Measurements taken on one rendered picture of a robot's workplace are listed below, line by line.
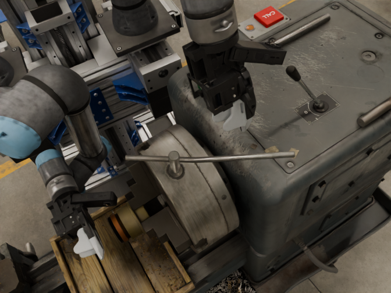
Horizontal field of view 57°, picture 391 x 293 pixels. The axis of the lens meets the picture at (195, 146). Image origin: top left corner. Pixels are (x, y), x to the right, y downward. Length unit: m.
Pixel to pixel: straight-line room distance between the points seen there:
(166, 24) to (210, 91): 0.70
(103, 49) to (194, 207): 0.76
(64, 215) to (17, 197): 1.54
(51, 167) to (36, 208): 1.36
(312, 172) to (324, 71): 0.28
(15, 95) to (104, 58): 0.58
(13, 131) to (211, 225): 0.46
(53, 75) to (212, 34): 0.40
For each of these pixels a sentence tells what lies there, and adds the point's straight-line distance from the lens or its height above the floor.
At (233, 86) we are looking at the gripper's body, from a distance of 0.60.
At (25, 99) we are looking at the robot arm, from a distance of 0.79.
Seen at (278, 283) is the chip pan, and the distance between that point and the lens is 1.42.
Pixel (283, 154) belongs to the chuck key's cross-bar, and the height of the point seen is 1.32.
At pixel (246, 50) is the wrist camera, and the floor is 1.53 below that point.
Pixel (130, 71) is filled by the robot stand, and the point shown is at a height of 1.04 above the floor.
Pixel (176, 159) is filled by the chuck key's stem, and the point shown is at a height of 1.32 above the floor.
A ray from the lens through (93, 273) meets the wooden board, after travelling 1.15.
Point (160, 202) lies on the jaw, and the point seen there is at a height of 1.05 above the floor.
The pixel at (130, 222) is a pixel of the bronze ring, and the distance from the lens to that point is 0.90.
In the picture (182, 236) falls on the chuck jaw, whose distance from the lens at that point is 0.87.
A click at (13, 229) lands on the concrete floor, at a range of 2.42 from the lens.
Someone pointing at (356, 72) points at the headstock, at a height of 1.25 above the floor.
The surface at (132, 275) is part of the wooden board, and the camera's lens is 1.11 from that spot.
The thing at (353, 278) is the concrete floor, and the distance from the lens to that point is 2.06.
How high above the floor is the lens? 1.93
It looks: 57 degrees down
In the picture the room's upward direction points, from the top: 11 degrees counter-clockwise
